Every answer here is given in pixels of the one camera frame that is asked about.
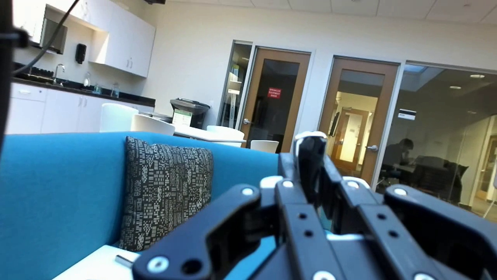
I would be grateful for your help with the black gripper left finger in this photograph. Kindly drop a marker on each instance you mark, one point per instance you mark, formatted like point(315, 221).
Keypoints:
point(207, 233)

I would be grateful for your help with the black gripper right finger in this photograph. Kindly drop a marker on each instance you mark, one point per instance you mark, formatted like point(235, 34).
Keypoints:
point(440, 227)

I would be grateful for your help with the black office chair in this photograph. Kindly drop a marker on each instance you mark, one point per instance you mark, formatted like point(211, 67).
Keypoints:
point(440, 179)

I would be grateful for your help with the dark patterned pillow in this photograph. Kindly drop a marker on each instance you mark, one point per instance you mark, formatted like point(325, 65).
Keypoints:
point(165, 191)

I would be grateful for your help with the seated person dark clothes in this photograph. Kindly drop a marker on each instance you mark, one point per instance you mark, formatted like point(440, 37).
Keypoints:
point(401, 155)

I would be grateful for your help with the white round table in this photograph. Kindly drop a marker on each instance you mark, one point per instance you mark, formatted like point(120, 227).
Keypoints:
point(211, 133)

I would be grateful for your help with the wooden door lit hallway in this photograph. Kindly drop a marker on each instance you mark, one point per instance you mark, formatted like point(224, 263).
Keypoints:
point(381, 129)

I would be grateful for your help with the white chair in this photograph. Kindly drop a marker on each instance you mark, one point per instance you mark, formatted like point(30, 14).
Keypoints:
point(152, 124)
point(118, 116)

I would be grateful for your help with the white paper sheet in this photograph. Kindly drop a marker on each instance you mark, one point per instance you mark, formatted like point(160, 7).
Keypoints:
point(87, 266)

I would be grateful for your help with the wooden door red sign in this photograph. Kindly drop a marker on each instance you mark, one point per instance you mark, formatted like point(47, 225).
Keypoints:
point(250, 102)

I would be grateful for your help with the blue sofa with pillow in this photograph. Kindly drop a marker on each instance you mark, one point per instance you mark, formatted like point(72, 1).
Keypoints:
point(62, 196)

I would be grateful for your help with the white base cabinets black counter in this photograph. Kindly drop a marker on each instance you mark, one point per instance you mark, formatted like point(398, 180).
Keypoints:
point(51, 110)

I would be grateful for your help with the white wall cabinets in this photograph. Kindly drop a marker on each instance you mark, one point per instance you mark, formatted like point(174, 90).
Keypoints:
point(124, 40)

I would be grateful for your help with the black wall dispenser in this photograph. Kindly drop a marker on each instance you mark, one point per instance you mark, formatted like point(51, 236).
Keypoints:
point(79, 53)

